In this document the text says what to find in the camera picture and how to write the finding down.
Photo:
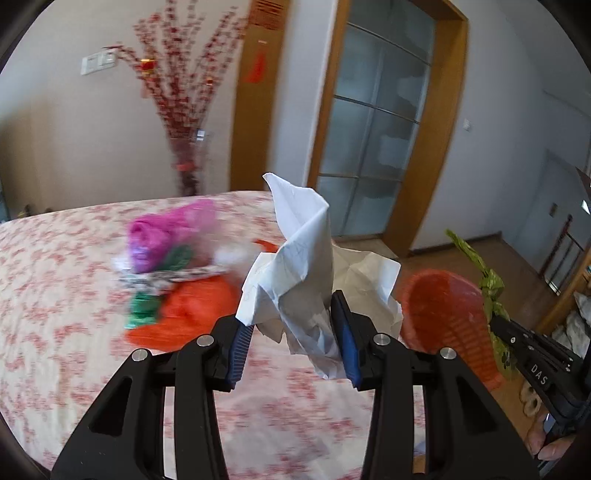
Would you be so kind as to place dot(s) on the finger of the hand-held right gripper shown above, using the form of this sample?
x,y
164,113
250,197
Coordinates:
x,y
521,334

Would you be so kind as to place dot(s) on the large orange plastic bag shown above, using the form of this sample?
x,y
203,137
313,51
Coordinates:
x,y
194,304

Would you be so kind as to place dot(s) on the frosted glass door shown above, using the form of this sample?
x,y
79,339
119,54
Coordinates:
x,y
374,138

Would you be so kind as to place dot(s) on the white plastic bags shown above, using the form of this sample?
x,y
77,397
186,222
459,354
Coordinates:
x,y
579,323

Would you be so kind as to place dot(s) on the glass vase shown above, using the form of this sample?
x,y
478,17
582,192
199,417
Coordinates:
x,y
187,161

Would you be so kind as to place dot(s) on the grey door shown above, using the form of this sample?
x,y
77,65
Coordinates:
x,y
554,184

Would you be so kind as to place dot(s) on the small orange plastic bag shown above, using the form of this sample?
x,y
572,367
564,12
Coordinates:
x,y
265,244

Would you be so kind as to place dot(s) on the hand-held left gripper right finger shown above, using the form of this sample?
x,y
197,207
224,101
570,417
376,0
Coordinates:
x,y
346,341

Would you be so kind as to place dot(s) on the beige slipper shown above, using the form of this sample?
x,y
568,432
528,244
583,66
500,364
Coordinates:
x,y
534,407
526,394

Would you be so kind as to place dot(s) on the white paper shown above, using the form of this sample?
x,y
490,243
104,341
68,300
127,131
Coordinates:
x,y
300,258

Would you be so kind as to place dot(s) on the pink plastic bag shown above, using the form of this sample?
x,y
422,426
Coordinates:
x,y
152,235

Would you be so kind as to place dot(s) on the wooden stair railing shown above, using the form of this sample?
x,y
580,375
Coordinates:
x,y
565,258

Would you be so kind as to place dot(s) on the red paper decoration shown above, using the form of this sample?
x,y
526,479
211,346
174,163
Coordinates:
x,y
256,69

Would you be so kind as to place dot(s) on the white light switch panel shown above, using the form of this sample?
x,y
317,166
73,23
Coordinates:
x,y
98,62

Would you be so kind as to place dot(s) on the green foil wrapper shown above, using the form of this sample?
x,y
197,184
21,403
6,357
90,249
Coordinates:
x,y
491,281

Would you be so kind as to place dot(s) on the red blossom branches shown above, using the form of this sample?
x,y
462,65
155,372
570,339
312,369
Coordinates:
x,y
184,69

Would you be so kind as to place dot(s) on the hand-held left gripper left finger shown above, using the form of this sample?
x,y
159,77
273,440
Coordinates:
x,y
238,355

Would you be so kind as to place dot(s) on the orange plastic basket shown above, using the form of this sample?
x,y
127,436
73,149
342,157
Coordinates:
x,y
443,309

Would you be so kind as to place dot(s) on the person's right hand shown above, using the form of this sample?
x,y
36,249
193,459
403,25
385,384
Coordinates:
x,y
538,438

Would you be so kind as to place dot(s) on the clear plastic bag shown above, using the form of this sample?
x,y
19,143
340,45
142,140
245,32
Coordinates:
x,y
231,258

